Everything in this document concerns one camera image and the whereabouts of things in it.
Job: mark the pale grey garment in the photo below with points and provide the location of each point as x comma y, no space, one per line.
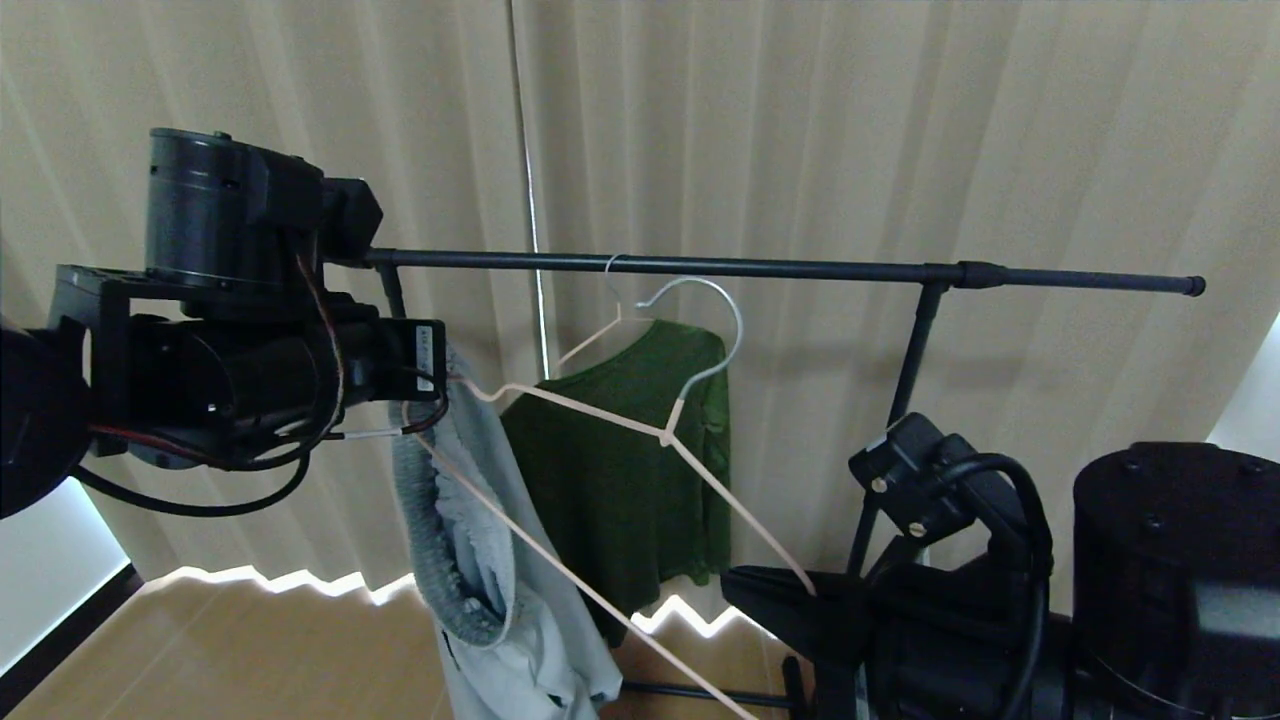
470,520

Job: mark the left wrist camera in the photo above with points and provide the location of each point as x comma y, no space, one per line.
350,215

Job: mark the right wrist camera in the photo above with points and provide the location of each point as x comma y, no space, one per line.
910,480

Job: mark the black clothes rack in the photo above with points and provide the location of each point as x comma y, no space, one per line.
750,267

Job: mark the beige curtain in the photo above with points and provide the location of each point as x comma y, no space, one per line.
900,120

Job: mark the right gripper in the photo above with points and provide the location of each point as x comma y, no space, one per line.
930,650

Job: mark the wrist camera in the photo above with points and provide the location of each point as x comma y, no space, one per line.
910,480
350,215

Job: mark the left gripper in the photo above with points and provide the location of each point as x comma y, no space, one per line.
250,380

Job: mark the green printed shirt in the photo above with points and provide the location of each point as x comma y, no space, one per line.
620,480

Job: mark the pink clothes hanger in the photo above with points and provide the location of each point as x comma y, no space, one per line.
600,415
590,345

